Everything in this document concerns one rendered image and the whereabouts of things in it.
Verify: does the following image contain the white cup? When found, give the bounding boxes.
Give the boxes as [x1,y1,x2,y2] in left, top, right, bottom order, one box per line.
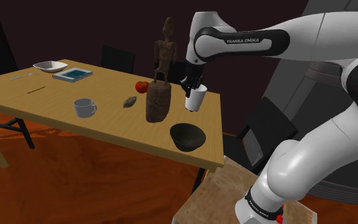
[184,83,209,113]

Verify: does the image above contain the black chair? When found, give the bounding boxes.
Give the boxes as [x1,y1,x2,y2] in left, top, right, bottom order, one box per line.
[155,60,189,85]
[100,45,136,75]
[0,106,36,150]

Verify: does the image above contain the brown wooden figure statue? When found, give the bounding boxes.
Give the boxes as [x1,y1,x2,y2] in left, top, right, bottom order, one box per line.
[145,17,178,124]

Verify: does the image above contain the red tomato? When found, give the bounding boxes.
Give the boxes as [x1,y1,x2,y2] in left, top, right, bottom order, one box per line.
[135,81,150,94]

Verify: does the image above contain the black bowl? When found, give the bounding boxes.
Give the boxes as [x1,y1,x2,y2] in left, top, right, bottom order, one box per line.
[169,122,207,153]

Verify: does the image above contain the small brown lumpy object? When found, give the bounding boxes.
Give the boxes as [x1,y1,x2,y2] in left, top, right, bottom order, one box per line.
[122,95,138,109]

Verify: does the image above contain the wooden table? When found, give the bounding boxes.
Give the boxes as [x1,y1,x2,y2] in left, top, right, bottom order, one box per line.
[0,59,226,195]

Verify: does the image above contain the book with blue cover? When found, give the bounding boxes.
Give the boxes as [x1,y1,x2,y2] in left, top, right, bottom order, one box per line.
[52,67,94,83]

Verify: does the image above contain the tan patterned robot stand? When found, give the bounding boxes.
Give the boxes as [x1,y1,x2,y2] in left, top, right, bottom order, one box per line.
[172,155,318,224]

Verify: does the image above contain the white shallow bowl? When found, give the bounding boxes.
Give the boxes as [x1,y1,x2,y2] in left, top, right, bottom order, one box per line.
[32,60,69,74]

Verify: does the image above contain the yellow-green pencil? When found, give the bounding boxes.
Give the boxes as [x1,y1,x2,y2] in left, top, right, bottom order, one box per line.
[27,85,47,95]

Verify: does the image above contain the silver spoon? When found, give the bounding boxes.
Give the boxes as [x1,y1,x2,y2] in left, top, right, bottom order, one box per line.
[10,73,40,81]

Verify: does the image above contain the grey mug with handle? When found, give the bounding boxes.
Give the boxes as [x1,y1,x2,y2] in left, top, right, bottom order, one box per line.
[73,97,99,119]

